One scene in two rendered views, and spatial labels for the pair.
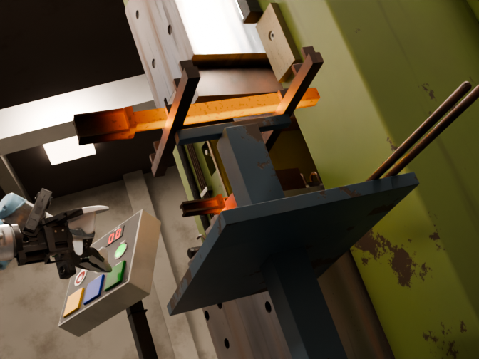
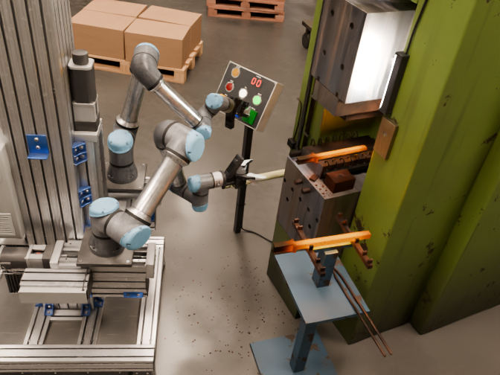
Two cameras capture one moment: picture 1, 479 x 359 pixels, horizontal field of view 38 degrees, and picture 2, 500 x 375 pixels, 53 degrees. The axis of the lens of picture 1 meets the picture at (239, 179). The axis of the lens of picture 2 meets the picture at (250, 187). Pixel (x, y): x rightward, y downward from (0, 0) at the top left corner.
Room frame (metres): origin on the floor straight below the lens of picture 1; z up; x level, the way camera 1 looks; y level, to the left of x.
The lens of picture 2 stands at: (-0.51, 0.28, 2.38)
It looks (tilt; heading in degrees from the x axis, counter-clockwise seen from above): 38 degrees down; 2
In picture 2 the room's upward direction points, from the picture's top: 7 degrees clockwise
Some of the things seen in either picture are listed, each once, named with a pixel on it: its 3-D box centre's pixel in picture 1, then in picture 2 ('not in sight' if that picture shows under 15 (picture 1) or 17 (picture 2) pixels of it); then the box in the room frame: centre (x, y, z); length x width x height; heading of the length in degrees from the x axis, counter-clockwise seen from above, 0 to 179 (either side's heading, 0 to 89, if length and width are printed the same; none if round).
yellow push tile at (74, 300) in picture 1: (75, 303); not in sight; (2.01, 0.60, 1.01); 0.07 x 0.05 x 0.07; 57
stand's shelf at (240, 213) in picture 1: (279, 251); (319, 283); (1.06, -0.02, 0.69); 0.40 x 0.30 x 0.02; 24
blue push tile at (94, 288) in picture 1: (95, 290); not in sight; (1.95, 0.51, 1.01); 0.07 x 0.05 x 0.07; 57
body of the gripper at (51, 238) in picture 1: (42, 240); (232, 177); (1.37, 0.45, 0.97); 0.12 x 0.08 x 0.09; 122
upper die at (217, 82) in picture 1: (247, 99); (361, 92); (1.73, -0.10, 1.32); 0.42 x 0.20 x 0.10; 122
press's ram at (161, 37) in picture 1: (226, 21); (380, 47); (1.70, -0.12, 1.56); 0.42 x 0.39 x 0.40; 122
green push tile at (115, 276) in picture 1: (116, 276); (250, 116); (1.90, 0.43, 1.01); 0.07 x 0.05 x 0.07; 57
